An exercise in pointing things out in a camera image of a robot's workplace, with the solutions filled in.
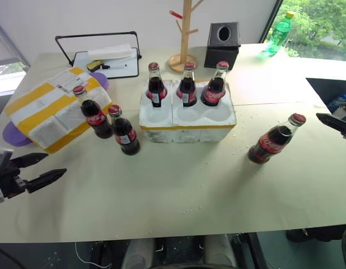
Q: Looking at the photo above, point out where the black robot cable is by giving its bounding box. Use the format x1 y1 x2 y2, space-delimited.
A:
340 224 346 266

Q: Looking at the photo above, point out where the dark storage bin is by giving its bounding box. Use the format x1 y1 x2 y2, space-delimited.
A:
305 77 346 114

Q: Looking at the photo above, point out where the green plastic soda bottle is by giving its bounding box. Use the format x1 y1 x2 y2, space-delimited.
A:
258 10 296 58

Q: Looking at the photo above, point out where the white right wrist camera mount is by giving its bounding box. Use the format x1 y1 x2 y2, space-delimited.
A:
331 101 346 122

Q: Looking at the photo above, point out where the white foam bottle tray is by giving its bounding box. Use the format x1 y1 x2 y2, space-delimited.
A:
138 78 237 144

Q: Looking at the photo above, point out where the glass cola bottle red cap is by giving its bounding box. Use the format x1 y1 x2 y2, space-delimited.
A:
200 61 230 108
176 62 198 108
146 62 169 108
72 85 114 140
247 113 307 165
107 104 141 156

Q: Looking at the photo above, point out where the folded white paper towel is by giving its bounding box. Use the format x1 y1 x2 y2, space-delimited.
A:
87 44 134 61

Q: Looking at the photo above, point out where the black leather tissue box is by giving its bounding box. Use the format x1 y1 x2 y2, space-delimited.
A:
204 22 242 71

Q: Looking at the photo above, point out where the purple round mat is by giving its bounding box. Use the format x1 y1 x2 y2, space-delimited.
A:
1 72 110 147

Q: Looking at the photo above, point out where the black table frame leg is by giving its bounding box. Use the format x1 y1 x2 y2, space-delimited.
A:
236 231 268 269

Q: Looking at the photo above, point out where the white and yellow package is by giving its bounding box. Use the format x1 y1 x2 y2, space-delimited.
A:
4 66 113 155

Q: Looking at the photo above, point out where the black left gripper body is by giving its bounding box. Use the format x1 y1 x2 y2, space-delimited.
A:
0 157 30 198

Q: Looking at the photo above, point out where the wooden mug tree stand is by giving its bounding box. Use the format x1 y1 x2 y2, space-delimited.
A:
168 0 206 75

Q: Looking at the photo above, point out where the small whiteboard black frame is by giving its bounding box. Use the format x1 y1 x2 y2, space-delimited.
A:
54 30 143 80

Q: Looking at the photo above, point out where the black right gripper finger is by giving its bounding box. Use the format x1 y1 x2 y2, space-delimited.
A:
316 112 344 132

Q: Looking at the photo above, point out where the thin white cable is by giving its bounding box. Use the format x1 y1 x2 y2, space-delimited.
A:
74 241 113 268

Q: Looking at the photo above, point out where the blue plastic water bottle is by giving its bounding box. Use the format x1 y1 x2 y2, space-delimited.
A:
326 94 346 113

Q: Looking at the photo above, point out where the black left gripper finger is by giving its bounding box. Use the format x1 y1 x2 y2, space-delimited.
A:
10 152 49 169
24 168 68 194

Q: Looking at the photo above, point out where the grey rounded shape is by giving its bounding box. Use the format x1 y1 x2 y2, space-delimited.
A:
121 238 156 269
203 234 238 269

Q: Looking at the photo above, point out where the yellow black whiteboard eraser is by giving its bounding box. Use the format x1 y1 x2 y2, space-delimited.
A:
86 59 111 71

